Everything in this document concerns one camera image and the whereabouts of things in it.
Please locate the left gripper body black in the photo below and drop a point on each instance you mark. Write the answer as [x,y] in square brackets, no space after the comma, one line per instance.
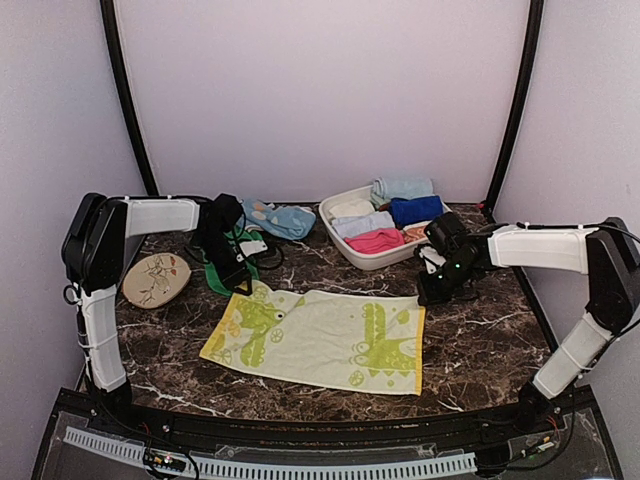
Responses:
[229,275]

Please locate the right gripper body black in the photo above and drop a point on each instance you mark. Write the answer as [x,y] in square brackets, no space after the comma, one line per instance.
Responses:
[445,286]

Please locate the yellow-green crocodile towel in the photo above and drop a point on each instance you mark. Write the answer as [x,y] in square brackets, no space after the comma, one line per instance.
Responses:
[337,341]

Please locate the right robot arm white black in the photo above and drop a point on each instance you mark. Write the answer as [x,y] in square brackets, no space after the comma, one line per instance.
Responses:
[606,253]

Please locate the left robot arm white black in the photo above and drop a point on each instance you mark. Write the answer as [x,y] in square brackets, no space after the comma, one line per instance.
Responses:
[93,253]

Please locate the green towel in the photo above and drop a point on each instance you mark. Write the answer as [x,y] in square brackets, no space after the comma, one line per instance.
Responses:
[224,250]

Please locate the orange patterned rolled towel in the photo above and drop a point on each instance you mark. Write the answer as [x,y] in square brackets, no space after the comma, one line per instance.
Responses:
[414,233]

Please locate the light blue patterned towel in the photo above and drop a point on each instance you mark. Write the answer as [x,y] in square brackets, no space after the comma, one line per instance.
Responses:
[286,222]

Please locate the white plastic basin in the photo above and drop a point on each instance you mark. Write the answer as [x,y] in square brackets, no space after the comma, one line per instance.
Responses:
[359,260]

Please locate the beige embroidered round cloth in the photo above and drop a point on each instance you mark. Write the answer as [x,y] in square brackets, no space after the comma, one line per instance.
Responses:
[156,280]

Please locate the dark blue rolled towel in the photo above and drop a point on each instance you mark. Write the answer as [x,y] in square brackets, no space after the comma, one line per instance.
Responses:
[406,212]

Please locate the pink rolled towel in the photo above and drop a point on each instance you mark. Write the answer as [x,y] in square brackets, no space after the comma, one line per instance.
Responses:
[377,241]

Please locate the pale blue rolled towel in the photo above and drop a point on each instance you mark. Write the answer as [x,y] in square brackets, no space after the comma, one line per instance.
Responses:
[404,188]

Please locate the lavender rolled towel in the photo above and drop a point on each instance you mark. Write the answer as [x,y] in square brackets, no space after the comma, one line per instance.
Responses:
[351,227]

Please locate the cream rolled towel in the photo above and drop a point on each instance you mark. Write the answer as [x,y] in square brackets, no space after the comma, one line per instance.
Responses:
[352,208]

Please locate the small circuit board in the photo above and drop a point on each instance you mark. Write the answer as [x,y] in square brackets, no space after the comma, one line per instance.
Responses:
[160,459]

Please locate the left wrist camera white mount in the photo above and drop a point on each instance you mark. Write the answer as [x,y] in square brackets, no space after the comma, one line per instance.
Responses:
[247,249]

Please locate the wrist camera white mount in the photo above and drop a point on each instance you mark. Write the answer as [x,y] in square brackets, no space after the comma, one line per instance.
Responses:
[431,259]
[247,249]

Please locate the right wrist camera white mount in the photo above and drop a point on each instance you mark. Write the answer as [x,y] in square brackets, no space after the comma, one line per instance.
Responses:
[431,259]

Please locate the black front rail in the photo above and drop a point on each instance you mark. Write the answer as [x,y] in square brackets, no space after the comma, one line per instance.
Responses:
[483,429]

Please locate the white slotted cable duct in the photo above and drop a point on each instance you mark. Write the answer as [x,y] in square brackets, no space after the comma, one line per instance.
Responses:
[252,463]

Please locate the left black frame post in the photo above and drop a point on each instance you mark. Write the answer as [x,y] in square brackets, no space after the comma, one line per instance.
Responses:
[123,88]

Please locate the black frame post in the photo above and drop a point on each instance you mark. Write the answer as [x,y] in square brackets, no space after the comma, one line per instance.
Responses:
[123,88]
[518,103]

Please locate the right black frame post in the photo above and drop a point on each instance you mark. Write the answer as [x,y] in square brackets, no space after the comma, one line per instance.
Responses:
[518,103]

